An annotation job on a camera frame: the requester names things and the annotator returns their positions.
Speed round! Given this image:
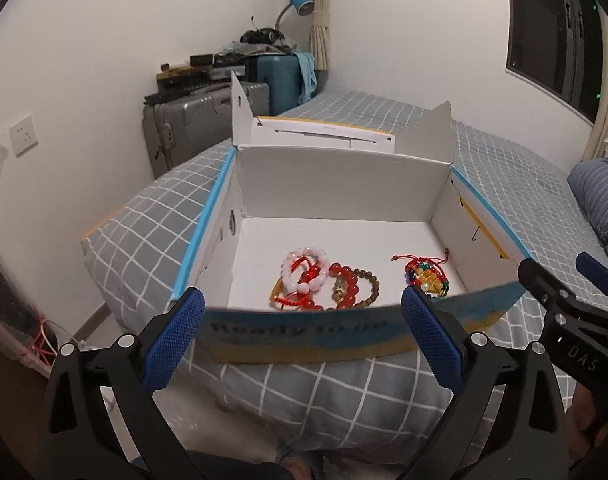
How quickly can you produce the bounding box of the beige curtain left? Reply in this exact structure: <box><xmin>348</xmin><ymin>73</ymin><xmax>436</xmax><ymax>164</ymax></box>
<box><xmin>309</xmin><ymin>0</ymin><xmax>331</xmax><ymax>72</ymax></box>

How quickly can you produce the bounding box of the teal suitcase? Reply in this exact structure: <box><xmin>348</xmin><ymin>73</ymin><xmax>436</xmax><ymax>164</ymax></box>
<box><xmin>252</xmin><ymin>53</ymin><xmax>319</xmax><ymax>116</ymax></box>

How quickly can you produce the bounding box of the dark window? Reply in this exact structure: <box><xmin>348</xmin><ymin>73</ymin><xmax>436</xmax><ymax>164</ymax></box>
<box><xmin>506</xmin><ymin>0</ymin><xmax>603</xmax><ymax>122</ymax></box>

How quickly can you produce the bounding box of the pink bead bracelet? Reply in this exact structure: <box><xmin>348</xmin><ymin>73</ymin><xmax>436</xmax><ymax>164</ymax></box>
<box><xmin>282</xmin><ymin>246</ymin><xmax>331</xmax><ymax>296</ymax></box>

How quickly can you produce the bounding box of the brown green bead bracelet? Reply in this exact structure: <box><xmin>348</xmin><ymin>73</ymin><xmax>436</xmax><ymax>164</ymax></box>
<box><xmin>332</xmin><ymin>266</ymin><xmax>380</xmax><ymax>311</ymax></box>

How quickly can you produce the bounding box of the grey hard suitcase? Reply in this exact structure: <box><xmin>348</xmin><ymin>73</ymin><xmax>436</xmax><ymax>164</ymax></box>
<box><xmin>141</xmin><ymin>80</ymin><xmax>271</xmax><ymax>181</ymax></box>

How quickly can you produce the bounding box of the blue desk lamp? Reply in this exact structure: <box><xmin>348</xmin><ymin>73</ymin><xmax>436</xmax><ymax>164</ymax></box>
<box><xmin>275</xmin><ymin>0</ymin><xmax>315</xmax><ymax>30</ymax></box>

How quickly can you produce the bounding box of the red bead bracelet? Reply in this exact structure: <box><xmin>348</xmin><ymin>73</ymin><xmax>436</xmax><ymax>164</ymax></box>
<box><xmin>303</xmin><ymin>260</ymin><xmax>361</xmax><ymax>312</ymax></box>

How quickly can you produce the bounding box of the multicolour glass bead bracelet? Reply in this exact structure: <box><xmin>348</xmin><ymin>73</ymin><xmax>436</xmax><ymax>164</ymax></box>
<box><xmin>402</xmin><ymin>258</ymin><xmax>451</xmax><ymax>300</ymax></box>

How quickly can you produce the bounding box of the red braided bracelet gold tube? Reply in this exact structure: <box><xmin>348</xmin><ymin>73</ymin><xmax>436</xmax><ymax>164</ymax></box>
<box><xmin>269</xmin><ymin>255</ymin><xmax>320</xmax><ymax>311</ymax></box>

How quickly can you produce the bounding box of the white wall socket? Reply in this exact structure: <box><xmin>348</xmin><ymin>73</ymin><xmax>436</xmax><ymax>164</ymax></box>
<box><xmin>9</xmin><ymin>115</ymin><xmax>38</xmax><ymax>157</ymax></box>

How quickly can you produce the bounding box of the teal cloth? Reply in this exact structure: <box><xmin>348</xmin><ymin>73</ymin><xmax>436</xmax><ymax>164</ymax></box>
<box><xmin>294</xmin><ymin>52</ymin><xmax>317</xmax><ymax>105</ymax></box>

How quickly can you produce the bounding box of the red cord bracelet gold charm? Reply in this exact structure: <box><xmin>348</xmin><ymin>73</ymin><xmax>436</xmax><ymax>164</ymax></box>
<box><xmin>391</xmin><ymin>248</ymin><xmax>450</xmax><ymax>266</ymax></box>

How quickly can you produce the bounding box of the black clutter on suitcases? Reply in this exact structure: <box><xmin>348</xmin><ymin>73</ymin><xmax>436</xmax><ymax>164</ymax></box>
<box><xmin>144</xmin><ymin>26</ymin><xmax>297</xmax><ymax>106</ymax></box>

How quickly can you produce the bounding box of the blue yellow cardboard box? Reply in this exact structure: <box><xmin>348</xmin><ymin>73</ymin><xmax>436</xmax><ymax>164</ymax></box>
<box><xmin>174</xmin><ymin>81</ymin><xmax>527</xmax><ymax>364</ymax></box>

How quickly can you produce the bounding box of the yellow amber bead bracelet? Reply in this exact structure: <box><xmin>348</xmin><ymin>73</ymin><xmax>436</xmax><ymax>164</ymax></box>
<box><xmin>414</xmin><ymin>268</ymin><xmax>443</xmax><ymax>292</ymax></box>

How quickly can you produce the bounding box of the blue striped rolled duvet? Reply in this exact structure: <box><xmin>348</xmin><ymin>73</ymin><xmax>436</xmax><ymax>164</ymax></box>
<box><xmin>567</xmin><ymin>158</ymin><xmax>608</xmax><ymax>257</ymax></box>

